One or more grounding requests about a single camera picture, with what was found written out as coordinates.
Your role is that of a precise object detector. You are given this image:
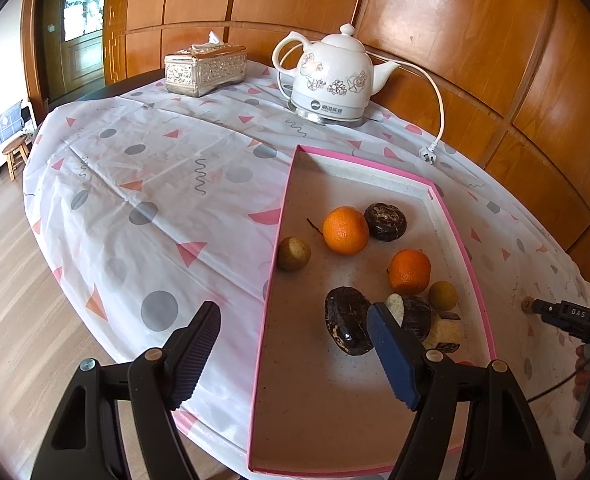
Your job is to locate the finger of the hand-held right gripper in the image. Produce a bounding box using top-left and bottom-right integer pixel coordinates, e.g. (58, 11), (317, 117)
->
(534, 299), (566, 324)

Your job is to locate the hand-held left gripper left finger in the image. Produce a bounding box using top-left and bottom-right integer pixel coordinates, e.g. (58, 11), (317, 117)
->
(30, 301), (222, 480)

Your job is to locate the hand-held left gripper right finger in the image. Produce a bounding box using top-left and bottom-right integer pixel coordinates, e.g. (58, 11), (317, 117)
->
(366, 302), (558, 480)

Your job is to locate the dark cut fruit half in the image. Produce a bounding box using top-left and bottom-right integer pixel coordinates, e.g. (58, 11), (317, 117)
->
(422, 311), (467, 353)
(385, 294), (432, 343)

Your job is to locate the pink-rimmed white tray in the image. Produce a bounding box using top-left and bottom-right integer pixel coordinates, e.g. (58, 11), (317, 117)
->
(246, 144), (497, 478)

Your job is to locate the yellow-green longan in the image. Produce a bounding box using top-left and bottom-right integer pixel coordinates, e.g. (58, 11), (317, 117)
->
(276, 236), (312, 272)
(428, 281), (459, 311)

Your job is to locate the small orange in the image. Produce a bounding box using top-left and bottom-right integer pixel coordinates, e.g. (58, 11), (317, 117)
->
(388, 249), (432, 296)

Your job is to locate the large orange with stem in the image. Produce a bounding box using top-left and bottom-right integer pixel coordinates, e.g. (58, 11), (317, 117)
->
(306, 206), (370, 256)

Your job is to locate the person's right hand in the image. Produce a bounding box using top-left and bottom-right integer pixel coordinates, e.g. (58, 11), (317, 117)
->
(574, 345), (590, 403)

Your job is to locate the white patterned tablecloth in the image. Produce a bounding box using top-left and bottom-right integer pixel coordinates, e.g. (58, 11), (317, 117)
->
(22, 57), (590, 466)

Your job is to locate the silver kettle base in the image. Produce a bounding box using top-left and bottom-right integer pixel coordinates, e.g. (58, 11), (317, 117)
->
(287, 100), (368, 127)

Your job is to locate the small wooden stool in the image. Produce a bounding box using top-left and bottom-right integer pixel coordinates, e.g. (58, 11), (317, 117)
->
(2, 137), (30, 181)

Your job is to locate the silver embossed tissue box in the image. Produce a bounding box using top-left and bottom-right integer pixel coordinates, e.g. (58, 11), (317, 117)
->
(164, 42), (248, 97)

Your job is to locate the white floral ceramic kettle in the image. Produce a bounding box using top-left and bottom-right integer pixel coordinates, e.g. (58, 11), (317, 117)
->
(272, 22), (401, 116)

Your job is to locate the wooden glass-panel door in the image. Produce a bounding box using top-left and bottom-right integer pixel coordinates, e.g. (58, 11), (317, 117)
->
(40, 0), (110, 96)

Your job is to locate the black cable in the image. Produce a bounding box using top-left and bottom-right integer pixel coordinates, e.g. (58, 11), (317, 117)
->
(525, 367), (583, 402)

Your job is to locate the white power cord with plug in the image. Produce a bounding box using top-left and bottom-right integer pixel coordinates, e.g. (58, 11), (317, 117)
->
(275, 40), (448, 166)

